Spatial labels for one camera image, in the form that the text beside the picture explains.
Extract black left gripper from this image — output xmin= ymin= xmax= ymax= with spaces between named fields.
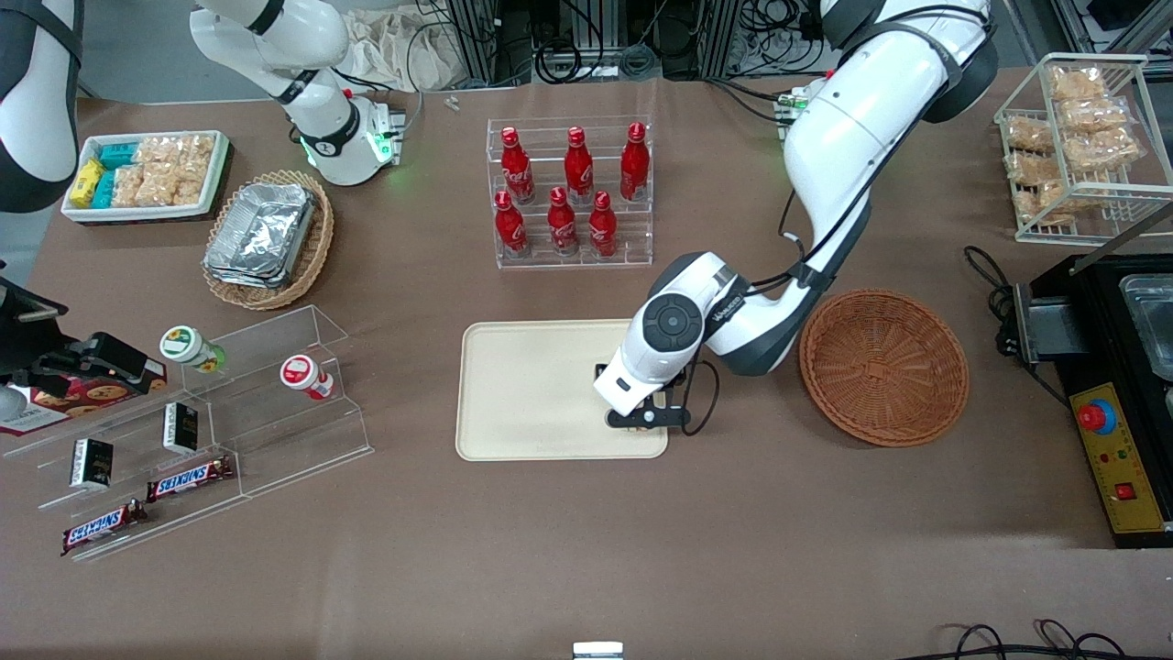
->
xmin=595 ymin=362 xmax=692 ymax=431

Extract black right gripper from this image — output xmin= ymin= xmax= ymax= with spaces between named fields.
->
xmin=0 ymin=282 xmax=169 ymax=397

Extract beige plastic tray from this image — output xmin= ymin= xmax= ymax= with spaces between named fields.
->
xmin=455 ymin=318 xmax=670 ymax=462

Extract white rectangular snack tray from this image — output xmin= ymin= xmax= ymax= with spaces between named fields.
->
xmin=60 ymin=129 xmax=230 ymax=224

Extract oval light wicker basket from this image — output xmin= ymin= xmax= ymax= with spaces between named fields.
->
xmin=201 ymin=170 xmax=336 ymax=312

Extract round brown wicker basket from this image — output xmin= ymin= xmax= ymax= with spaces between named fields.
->
xmin=798 ymin=289 xmax=970 ymax=448

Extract red brown cookie box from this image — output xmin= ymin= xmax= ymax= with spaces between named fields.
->
xmin=0 ymin=362 xmax=169 ymax=437

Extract green lid drink bottle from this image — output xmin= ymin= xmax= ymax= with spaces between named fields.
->
xmin=159 ymin=324 xmax=226 ymax=375

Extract small black box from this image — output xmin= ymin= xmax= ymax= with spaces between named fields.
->
xmin=71 ymin=438 xmax=115 ymax=490
xmin=163 ymin=401 xmax=200 ymax=456

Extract Snickers chocolate bar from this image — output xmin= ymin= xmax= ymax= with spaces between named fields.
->
xmin=60 ymin=500 xmax=149 ymax=557
xmin=146 ymin=456 xmax=236 ymax=503

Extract clear acrylic bottle rack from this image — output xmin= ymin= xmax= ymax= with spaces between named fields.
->
xmin=486 ymin=115 xmax=655 ymax=270

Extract red cola bottle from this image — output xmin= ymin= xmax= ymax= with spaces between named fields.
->
xmin=619 ymin=122 xmax=652 ymax=203
xmin=494 ymin=190 xmax=530 ymax=259
xmin=563 ymin=126 xmax=595 ymax=204
xmin=587 ymin=191 xmax=619 ymax=259
xmin=547 ymin=186 xmax=580 ymax=258
xmin=499 ymin=126 xmax=537 ymax=204

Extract clear acrylic stepped shelf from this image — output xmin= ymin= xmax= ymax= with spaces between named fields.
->
xmin=0 ymin=304 xmax=375 ymax=562

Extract yellow snack packet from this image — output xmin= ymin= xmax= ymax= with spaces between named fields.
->
xmin=70 ymin=159 xmax=106 ymax=208

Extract red lid drink bottle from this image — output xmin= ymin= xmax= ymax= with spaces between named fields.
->
xmin=280 ymin=354 xmax=335 ymax=402

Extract stacked aluminium foil containers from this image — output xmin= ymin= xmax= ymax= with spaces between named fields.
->
xmin=203 ymin=181 xmax=318 ymax=291

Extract white crumpled cloth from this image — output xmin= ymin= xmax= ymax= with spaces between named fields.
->
xmin=344 ymin=9 xmax=459 ymax=93

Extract bagged fried snack pack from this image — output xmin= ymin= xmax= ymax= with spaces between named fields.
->
xmin=1003 ymin=116 xmax=1057 ymax=154
xmin=1036 ymin=179 xmax=1091 ymax=214
xmin=1058 ymin=96 xmax=1130 ymax=134
xmin=1013 ymin=188 xmax=1078 ymax=227
xmin=1049 ymin=66 xmax=1107 ymax=102
xmin=1063 ymin=126 xmax=1145 ymax=173
xmin=1005 ymin=149 xmax=1059 ymax=187

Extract yellow black control box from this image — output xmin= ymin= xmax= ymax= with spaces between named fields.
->
xmin=1068 ymin=383 xmax=1173 ymax=549

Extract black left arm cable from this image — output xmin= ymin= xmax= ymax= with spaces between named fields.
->
xmin=683 ymin=174 xmax=881 ymax=437

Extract black base cables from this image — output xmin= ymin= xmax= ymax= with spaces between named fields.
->
xmin=706 ymin=76 xmax=798 ymax=125

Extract black coiled cable bundle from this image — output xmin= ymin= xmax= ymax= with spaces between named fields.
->
xmin=536 ymin=0 xmax=663 ymax=85

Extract aluminium frame post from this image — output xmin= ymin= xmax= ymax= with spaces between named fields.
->
xmin=456 ymin=0 xmax=534 ymax=88
xmin=706 ymin=0 xmax=745 ymax=76

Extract black table cable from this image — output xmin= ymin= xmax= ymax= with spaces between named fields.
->
xmin=962 ymin=246 xmax=1023 ymax=358

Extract white wire basket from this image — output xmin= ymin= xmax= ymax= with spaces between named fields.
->
xmin=994 ymin=53 xmax=1173 ymax=247

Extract black looped floor cable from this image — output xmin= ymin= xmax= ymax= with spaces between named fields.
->
xmin=921 ymin=620 xmax=1173 ymax=660

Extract aluminium frame rail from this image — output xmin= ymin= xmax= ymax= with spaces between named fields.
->
xmin=1003 ymin=0 xmax=1173 ymax=65

